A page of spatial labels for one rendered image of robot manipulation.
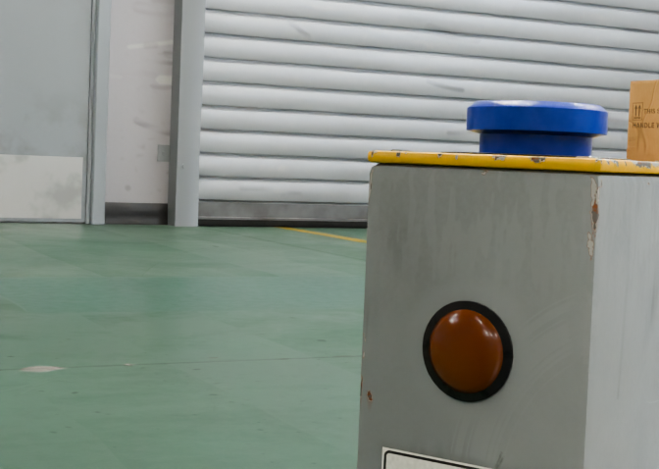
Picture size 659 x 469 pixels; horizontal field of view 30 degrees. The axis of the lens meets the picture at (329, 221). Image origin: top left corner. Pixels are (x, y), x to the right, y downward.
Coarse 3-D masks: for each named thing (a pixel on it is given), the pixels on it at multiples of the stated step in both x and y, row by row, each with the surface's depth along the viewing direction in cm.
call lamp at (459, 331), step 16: (448, 320) 33; (464, 320) 32; (480, 320) 32; (432, 336) 33; (448, 336) 33; (464, 336) 32; (480, 336) 32; (496, 336) 32; (432, 352) 33; (448, 352) 33; (464, 352) 32; (480, 352) 32; (496, 352) 32; (448, 368) 33; (464, 368) 32; (480, 368) 32; (496, 368) 32; (448, 384) 33; (464, 384) 32; (480, 384) 32
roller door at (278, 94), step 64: (192, 0) 507; (256, 0) 523; (320, 0) 537; (384, 0) 550; (448, 0) 564; (512, 0) 579; (576, 0) 596; (640, 0) 612; (192, 64) 509; (256, 64) 526; (320, 64) 538; (384, 64) 552; (448, 64) 567; (512, 64) 582; (576, 64) 598; (640, 64) 615; (192, 128) 510; (256, 128) 527; (320, 128) 540; (384, 128) 554; (448, 128) 568; (192, 192) 512; (256, 192) 529; (320, 192) 542
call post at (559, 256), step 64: (384, 192) 34; (448, 192) 33; (512, 192) 32; (576, 192) 31; (640, 192) 33; (384, 256) 34; (448, 256) 33; (512, 256) 32; (576, 256) 31; (640, 256) 33; (384, 320) 34; (512, 320) 32; (576, 320) 31; (640, 320) 33; (384, 384) 34; (512, 384) 32; (576, 384) 31; (640, 384) 34; (384, 448) 34; (448, 448) 33; (512, 448) 32; (576, 448) 31; (640, 448) 34
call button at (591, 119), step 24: (480, 120) 34; (504, 120) 34; (528, 120) 33; (552, 120) 33; (576, 120) 33; (600, 120) 34; (480, 144) 35; (504, 144) 34; (528, 144) 34; (552, 144) 34; (576, 144) 34
